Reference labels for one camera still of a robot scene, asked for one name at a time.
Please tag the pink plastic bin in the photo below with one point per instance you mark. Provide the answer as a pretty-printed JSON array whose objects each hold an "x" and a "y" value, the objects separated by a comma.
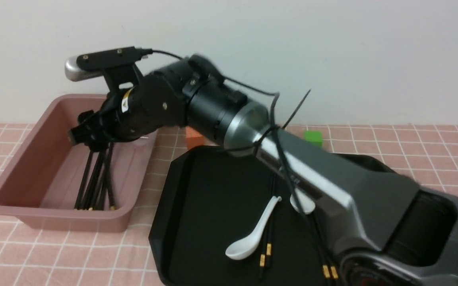
[{"x": 40, "y": 184}]

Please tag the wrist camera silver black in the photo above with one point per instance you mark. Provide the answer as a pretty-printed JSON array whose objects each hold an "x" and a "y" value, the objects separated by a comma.
[{"x": 116, "y": 66}]

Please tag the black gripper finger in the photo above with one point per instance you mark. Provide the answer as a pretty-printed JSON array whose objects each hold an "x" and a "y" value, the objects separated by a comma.
[
  {"x": 80, "y": 135},
  {"x": 99, "y": 146}
]

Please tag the green cube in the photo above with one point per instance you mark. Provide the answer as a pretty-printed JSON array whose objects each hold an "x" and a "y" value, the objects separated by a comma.
[{"x": 314, "y": 137}]

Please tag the black chopstick in bin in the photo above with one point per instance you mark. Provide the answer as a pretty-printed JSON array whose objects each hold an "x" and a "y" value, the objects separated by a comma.
[
  {"x": 83, "y": 183},
  {"x": 104, "y": 182},
  {"x": 91, "y": 184},
  {"x": 99, "y": 181}
]

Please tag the white ceramic spoon left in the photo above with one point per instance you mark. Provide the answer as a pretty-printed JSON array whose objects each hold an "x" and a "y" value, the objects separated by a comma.
[{"x": 244, "y": 247}]

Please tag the black chopstick gold band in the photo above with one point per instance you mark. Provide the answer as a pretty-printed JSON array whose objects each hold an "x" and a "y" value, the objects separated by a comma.
[
  {"x": 332, "y": 269},
  {"x": 321, "y": 253},
  {"x": 96, "y": 181},
  {"x": 270, "y": 230},
  {"x": 262, "y": 267},
  {"x": 111, "y": 178}
]

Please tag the orange cube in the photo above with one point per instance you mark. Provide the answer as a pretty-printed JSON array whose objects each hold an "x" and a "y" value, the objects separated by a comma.
[{"x": 193, "y": 138}]

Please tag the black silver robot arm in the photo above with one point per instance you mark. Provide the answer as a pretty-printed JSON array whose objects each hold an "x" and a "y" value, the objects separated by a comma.
[{"x": 382, "y": 228}]

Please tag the white ceramic spoon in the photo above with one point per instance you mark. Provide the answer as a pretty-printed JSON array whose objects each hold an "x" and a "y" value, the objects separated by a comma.
[
  {"x": 304, "y": 204},
  {"x": 244, "y": 247}
]

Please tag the pink checkered tablecloth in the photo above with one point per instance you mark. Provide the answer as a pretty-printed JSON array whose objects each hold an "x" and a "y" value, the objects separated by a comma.
[{"x": 31, "y": 257}]

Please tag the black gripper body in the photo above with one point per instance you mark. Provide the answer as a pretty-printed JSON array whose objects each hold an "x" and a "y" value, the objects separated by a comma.
[{"x": 157, "y": 101}]

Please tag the white ceramic spoon middle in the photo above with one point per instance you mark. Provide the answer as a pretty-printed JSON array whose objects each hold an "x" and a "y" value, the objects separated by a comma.
[{"x": 304, "y": 204}]

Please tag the black plastic tray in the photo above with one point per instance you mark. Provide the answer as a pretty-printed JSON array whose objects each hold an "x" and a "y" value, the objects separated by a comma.
[{"x": 211, "y": 199}]

